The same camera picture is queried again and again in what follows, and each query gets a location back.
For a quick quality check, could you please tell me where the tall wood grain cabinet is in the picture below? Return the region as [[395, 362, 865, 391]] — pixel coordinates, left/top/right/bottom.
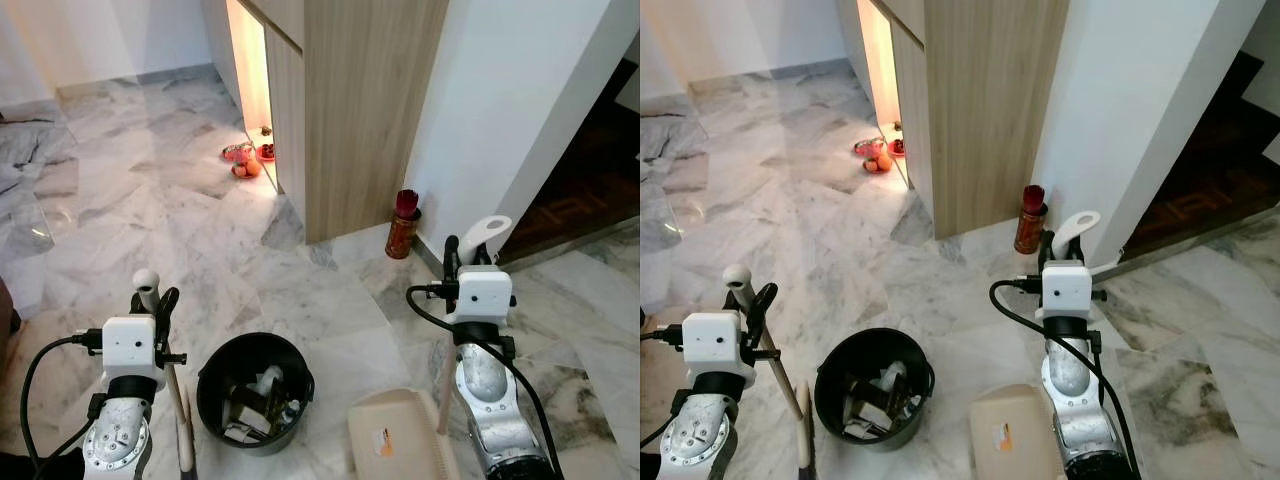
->
[[858, 0, 1072, 240], [225, 0, 450, 245]]

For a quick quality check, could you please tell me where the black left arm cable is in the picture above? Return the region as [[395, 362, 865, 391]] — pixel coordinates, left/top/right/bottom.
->
[[640, 322, 691, 451], [20, 330, 107, 480]]

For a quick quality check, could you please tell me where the beige handled broom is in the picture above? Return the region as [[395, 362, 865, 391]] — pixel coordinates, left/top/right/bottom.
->
[[724, 264, 814, 473], [133, 267, 196, 476]]

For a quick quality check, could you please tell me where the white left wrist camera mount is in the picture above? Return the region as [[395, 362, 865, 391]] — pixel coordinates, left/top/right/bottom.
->
[[682, 310, 752, 387], [102, 316, 167, 387]]

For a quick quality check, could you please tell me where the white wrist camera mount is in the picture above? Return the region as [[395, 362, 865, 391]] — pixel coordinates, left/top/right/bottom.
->
[[102, 316, 167, 387], [682, 310, 752, 387], [1041, 261, 1093, 324], [446, 264, 517, 327]]

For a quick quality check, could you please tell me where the black plastic bucket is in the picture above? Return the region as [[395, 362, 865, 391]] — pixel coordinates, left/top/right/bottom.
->
[[196, 332, 316, 457], [814, 327, 937, 452]]

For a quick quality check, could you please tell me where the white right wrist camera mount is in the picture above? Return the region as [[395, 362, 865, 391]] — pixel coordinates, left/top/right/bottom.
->
[[1041, 261, 1093, 324], [446, 264, 517, 327]]

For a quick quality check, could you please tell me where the beige long-handled dustpan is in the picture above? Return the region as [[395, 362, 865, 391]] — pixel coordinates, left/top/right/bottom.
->
[[345, 214, 514, 480], [968, 210, 1102, 480]]

